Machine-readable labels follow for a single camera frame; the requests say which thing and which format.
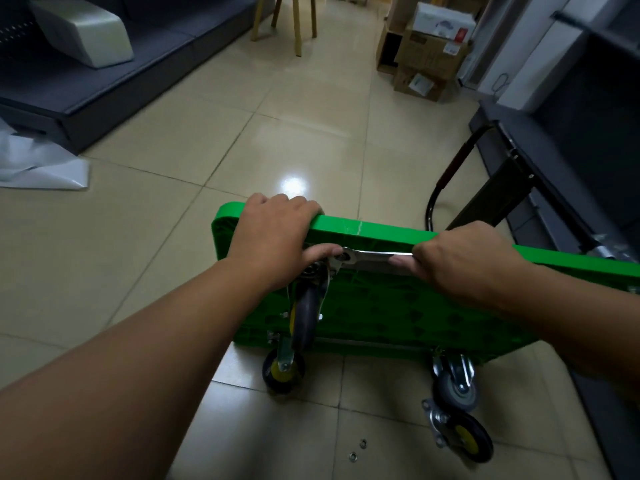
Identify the white wrapped package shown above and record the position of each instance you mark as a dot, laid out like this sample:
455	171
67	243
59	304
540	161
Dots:
82	29

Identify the silver wrench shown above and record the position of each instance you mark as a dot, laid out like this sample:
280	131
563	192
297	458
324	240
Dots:
370	255

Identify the person's left thumb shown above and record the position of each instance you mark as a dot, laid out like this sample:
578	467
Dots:
324	253

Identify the grey caster wheel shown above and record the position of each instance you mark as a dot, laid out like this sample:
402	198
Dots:
456	384
306	309

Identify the dark grey shelf base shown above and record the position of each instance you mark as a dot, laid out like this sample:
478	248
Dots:
100	79

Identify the person's right hand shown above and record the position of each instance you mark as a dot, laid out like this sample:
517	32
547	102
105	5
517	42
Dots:
470	264

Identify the person's left hand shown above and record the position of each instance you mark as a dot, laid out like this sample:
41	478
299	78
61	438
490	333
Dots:
270	239

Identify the wooden stool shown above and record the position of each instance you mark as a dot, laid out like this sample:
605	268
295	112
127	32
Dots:
297	19

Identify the large brown cardboard box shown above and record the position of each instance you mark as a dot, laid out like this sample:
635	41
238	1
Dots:
430	54

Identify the white board panels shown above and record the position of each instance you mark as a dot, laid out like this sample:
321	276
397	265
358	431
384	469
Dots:
525	49

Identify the person's right thumb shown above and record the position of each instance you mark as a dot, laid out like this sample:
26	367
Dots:
406	263

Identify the person's left forearm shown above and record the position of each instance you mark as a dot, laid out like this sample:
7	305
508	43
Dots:
125	374

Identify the green plastic platform cart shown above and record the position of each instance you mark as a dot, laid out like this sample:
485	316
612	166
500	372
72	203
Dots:
380	304

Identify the white plastic sheet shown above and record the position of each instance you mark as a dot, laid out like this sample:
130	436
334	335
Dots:
35	164

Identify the white cardboard box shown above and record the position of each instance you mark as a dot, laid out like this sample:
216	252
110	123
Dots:
442	22

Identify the silver metal bracket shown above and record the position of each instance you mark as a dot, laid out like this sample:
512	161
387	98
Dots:
607	249

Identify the dark grey metal shelf unit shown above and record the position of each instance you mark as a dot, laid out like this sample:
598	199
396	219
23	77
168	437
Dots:
590	144

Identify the black caster wheel yellow hub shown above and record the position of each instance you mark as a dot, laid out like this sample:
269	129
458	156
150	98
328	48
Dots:
465	434
283	370

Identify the small brown cardboard box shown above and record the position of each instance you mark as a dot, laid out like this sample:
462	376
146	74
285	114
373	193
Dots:
420	84

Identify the person's right forearm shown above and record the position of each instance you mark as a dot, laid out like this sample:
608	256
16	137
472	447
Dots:
580	319

